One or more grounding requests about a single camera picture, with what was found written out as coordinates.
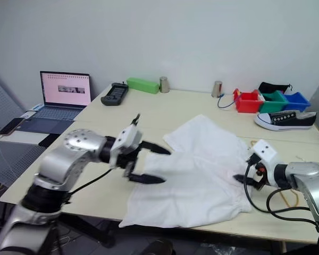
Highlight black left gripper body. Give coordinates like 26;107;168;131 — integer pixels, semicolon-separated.
115;144;144;171

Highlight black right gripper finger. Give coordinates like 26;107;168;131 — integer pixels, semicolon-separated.
233;174;255;187

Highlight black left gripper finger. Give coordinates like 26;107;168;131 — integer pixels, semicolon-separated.
139;140;172;156
123;162;167;185

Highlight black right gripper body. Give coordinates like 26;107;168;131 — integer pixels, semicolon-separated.
245;154;269;191

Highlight white shorts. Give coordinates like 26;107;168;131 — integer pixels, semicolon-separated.
119;114;254;229

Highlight black white canvas sneaker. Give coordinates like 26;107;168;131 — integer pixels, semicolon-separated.
254;110;317;131

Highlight metal cup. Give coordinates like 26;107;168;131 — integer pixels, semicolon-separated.
159;76;171;94
211;80;224;98

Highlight green rectangular box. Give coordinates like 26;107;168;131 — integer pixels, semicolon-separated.
126;76;161;95

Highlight black handheld controller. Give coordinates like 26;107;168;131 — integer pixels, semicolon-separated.
100;82;130;107

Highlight dark rounded shape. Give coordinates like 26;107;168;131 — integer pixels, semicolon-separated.
141;238;177;255

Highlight green plastic bin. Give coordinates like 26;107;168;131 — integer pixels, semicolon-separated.
258;90;289;114

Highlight red plastic bin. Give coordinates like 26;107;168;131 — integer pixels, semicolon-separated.
234;90;264;114

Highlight black table leg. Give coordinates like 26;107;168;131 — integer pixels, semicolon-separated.
57;212;115;248

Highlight black flat pad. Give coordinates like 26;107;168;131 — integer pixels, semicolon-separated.
38;133;61;149

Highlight blue plastic bin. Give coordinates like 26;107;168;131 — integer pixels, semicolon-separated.
282;91;310;112

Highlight open grey laptop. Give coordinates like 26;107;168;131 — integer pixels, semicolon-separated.
17;70;92;135

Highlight black cloth pouch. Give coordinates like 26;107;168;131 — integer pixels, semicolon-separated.
257;81;293;96

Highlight white flat box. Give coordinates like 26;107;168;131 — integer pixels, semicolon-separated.
0;130;52;146

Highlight smartphone with dark screen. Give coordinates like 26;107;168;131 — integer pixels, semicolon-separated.
0;117;26;138

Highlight grey perforated panel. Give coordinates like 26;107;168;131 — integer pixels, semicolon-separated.
0;67;47;188

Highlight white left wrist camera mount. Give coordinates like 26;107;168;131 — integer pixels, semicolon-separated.
109;124;144;168

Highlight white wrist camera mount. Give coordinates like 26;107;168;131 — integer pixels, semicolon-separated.
248;139;279;184
109;124;144;168

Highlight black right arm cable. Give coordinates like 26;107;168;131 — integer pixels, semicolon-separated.
243;159;319;225

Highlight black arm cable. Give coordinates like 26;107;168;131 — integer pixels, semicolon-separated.
68;167;115;197
243;159;319;225

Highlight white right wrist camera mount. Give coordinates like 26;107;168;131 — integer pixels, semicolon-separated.
248;139;279;184

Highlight gold wire hanger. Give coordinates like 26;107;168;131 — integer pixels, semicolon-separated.
248;140;307;208

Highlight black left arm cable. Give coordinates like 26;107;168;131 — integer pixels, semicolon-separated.
68;167;115;197

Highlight blue cable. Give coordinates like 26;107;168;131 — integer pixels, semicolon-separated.
216;92;237;109

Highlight thin white cable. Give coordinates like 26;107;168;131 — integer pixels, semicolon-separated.
0;137;15;188

